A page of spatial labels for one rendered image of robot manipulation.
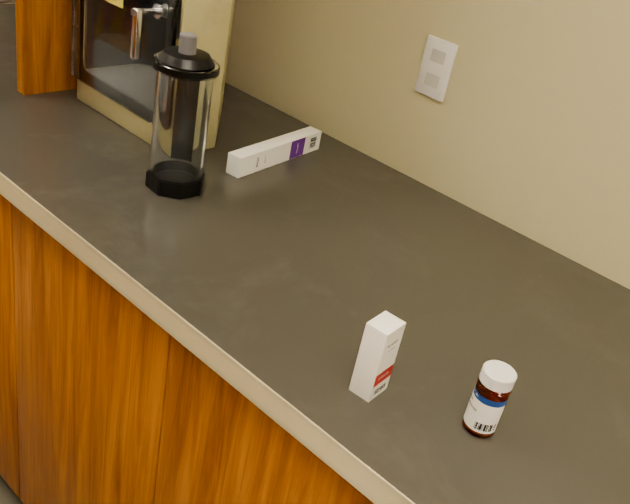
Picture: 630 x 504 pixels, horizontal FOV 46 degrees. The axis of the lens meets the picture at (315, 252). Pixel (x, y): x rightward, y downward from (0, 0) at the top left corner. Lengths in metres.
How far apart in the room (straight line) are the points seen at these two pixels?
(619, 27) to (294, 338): 0.75
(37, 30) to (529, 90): 0.97
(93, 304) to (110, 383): 0.14
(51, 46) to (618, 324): 1.21
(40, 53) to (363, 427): 1.09
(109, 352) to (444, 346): 0.54
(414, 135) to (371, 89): 0.14
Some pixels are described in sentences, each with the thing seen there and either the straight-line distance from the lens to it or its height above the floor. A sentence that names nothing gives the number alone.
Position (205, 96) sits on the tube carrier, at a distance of 1.24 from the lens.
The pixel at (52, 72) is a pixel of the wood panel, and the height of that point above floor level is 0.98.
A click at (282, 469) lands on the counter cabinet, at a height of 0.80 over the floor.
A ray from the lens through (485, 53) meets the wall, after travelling 1.47.
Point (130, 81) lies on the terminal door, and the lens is 1.48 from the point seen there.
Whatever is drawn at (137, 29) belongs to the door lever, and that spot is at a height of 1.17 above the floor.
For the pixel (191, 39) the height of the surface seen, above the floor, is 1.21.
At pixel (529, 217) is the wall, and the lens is 1.47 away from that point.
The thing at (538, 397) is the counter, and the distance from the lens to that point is 1.04.
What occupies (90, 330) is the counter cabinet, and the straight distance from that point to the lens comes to 1.29.
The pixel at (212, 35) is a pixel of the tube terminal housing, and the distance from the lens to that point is 1.41.
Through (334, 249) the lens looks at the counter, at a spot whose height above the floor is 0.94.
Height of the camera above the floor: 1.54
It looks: 30 degrees down
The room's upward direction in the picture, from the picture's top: 12 degrees clockwise
